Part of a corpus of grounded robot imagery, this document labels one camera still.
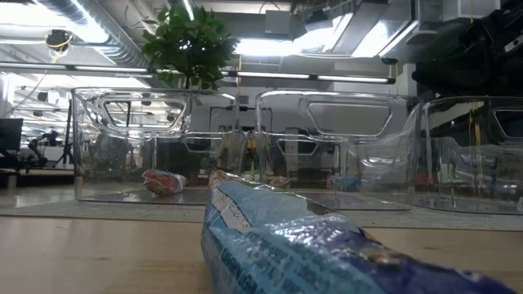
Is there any black monitor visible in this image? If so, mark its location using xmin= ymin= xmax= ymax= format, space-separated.
xmin=0 ymin=118 xmax=25 ymax=153

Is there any green potted plant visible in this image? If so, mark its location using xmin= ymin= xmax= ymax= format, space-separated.
xmin=141 ymin=2 xmax=241 ymax=91

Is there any clear plastic bin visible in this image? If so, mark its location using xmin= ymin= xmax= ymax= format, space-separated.
xmin=254 ymin=89 xmax=422 ymax=212
xmin=412 ymin=96 xmax=523 ymax=216
xmin=71 ymin=86 xmax=247 ymax=206

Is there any silver ceiling duct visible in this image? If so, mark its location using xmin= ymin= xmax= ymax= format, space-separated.
xmin=34 ymin=0 xmax=150 ymax=69

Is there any black tripod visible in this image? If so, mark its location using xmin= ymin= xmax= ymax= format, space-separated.
xmin=56 ymin=100 xmax=75 ymax=167

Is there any grey ceiling box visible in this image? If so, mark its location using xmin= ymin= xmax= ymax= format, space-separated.
xmin=264 ymin=9 xmax=293 ymax=36

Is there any blue red granola bar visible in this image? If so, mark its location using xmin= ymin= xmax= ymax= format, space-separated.
xmin=141 ymin=168 xmax=188 ymax=198

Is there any hanging linear lamp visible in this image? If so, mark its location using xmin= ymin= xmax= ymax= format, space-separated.
xmin=0 ymin=61 xmax=397 ymax=86

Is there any blue Chewy oatmeal raisin bar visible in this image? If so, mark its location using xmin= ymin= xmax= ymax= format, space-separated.
xmin=199 ymin=169 xmax=518 ymax=294

